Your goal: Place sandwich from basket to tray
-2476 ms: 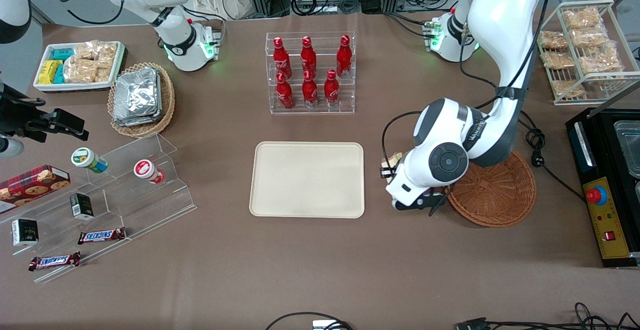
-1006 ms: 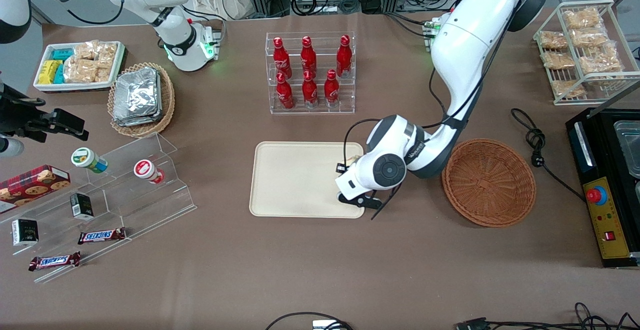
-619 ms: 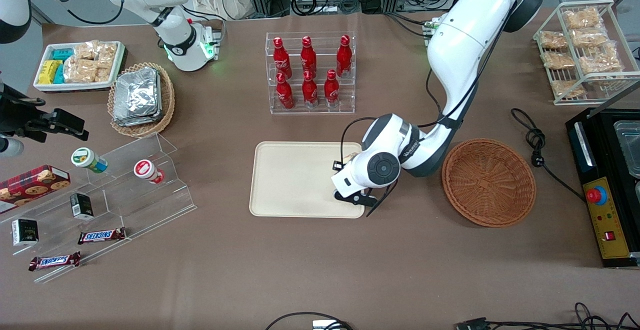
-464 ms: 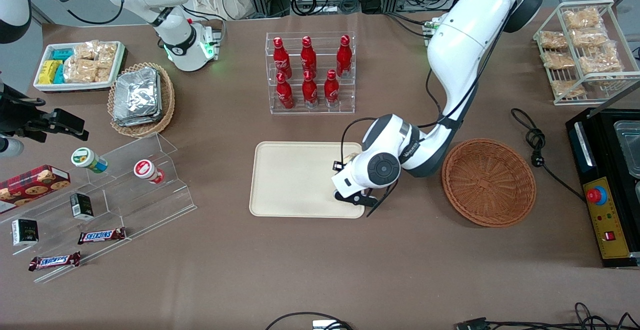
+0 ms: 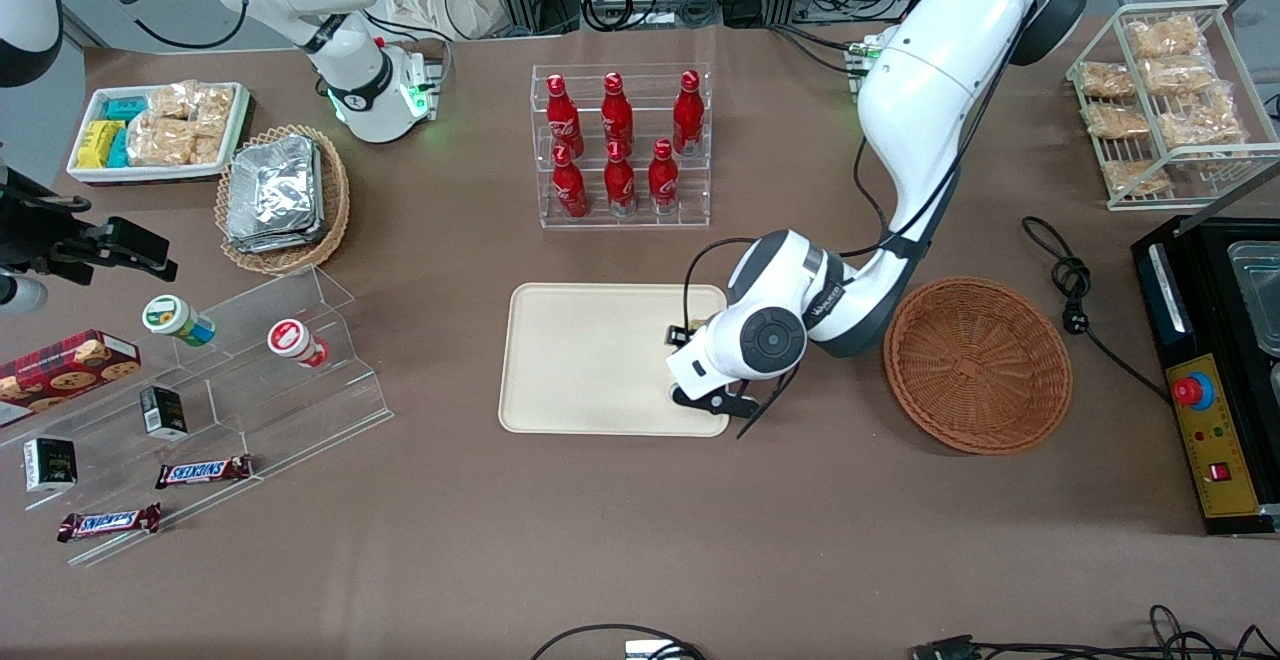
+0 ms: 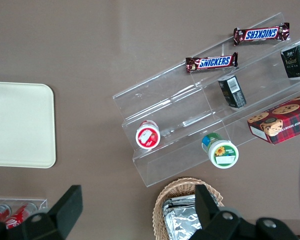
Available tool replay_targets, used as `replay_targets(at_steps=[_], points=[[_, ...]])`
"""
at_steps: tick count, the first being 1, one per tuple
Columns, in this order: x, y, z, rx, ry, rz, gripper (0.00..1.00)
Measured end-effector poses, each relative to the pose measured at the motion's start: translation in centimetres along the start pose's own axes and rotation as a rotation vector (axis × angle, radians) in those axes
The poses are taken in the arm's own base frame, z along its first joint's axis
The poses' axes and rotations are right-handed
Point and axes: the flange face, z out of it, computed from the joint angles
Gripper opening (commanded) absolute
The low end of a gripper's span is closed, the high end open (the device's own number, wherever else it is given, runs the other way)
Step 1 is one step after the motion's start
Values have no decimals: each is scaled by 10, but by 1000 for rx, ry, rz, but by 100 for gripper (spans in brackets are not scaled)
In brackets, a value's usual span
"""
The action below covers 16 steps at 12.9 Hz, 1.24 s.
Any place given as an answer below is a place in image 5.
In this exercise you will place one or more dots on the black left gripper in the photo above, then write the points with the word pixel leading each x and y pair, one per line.
pixel 674 336

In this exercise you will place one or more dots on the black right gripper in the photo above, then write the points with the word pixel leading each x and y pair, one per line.
pixel 40 230

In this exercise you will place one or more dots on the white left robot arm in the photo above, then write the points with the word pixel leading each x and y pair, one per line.
pixel 930 90

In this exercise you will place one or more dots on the white rectangular snack tray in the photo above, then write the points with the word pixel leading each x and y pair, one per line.
pixel 150 176

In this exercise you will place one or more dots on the beige plastic tray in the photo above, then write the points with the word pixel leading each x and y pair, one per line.
pixel 590 360

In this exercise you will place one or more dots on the oval light wicker basket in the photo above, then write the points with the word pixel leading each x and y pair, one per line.
pixel 335 200

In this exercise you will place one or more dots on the round brown wicker basket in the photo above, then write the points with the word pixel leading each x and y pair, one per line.
pixel 980 365

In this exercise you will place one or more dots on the green lid yogurt cup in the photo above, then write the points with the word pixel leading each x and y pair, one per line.
pixel 170 316

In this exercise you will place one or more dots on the teal snack pack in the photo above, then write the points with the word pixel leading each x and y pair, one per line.
pixel 125 109
pixel 118 148

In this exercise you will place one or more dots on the yellow snack pack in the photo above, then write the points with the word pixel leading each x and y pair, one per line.
pixel 95 144

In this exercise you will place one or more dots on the red tartan cookie box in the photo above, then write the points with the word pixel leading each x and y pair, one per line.
pixel 60 372

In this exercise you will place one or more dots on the clear rice cracker bag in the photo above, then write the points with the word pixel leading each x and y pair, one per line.
pixel 207 146
pixel 172 99
pixel 215 102
pixel 155 140

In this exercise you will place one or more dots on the small black tea box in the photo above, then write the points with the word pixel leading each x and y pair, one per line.
pixel 163 412
pixel 50 465

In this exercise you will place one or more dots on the silver foil pack stack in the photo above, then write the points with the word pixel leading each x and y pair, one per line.
pixel 272 195

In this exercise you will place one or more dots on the clear acrylic bottle rack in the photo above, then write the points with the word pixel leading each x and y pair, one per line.
pixel 640 222

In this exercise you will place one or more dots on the clear acrylic stepped stand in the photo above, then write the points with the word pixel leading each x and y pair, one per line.
pixel 250 395

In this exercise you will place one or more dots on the red lid yogurt cup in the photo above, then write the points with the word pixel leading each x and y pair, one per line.
pixel 290 339

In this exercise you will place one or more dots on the red cola bottle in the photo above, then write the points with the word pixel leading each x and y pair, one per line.
pixel 617 115
pixel 663 182
pixel 688 115
pixel 563 118
pixel 620 185
pixel 571 190

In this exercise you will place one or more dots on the brown Snickers bar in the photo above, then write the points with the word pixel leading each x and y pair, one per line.
pixel 205 471
pixel 110 522

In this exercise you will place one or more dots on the small white device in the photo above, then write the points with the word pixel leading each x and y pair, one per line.
pixel 652 651

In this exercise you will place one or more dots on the bagged fried snack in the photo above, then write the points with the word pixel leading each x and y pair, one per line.
pixel 1200 125
pixel 1135 176
pixel 1103 79
pixel 1180 76
pixel 1115 121
pixel 1162 35

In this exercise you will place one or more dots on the red emergency stop button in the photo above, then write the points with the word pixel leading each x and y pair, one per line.
pixel 1193 392

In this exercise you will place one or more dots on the black appliance with yellow panel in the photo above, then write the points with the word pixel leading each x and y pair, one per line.
pixel 1218 450

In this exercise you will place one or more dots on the steel pan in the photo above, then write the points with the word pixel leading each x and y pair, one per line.
pixel 1258 295

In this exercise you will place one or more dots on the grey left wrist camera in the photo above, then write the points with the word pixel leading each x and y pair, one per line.
pixel 678 392

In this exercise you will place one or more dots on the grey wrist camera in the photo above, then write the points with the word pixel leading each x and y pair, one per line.
pixel 678 392
pixel 20 294

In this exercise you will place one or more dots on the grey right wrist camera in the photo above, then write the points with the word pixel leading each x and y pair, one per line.
pixel 20 294

